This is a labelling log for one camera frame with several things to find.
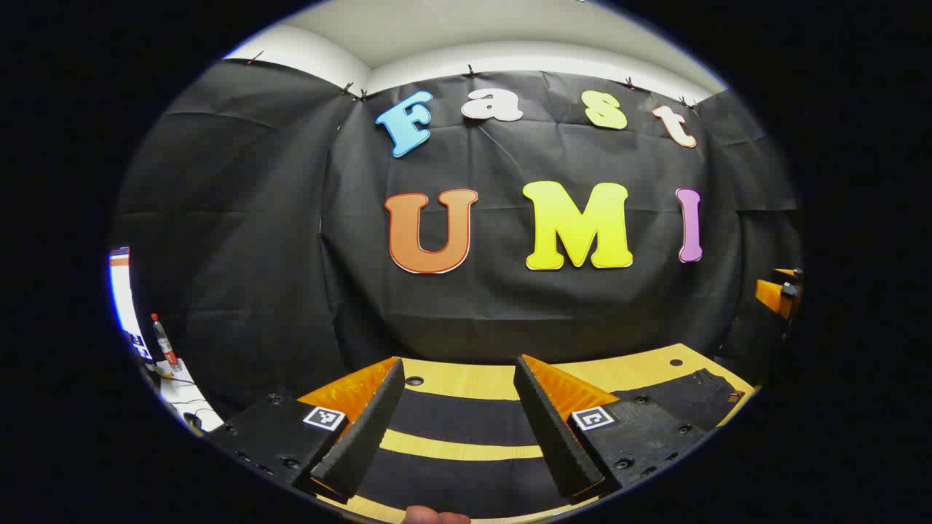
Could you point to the clear bottle red cap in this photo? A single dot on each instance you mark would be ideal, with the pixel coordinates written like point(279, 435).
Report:
point(166, 348)

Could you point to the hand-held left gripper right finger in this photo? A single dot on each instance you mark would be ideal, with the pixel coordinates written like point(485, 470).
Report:
point(553, 437)

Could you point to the black backdrop cloth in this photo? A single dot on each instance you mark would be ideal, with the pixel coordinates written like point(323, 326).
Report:
point(291, 218)

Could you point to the black jeans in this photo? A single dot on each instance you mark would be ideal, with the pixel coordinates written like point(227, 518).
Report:
point(459, 418)

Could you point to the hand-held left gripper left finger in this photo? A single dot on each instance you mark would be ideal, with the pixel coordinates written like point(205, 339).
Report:
point(368, 437)

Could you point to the white side table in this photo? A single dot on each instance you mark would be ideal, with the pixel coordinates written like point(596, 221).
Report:
point(186, 397)

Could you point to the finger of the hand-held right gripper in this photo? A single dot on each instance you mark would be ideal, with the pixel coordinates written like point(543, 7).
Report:
point(768, 295)

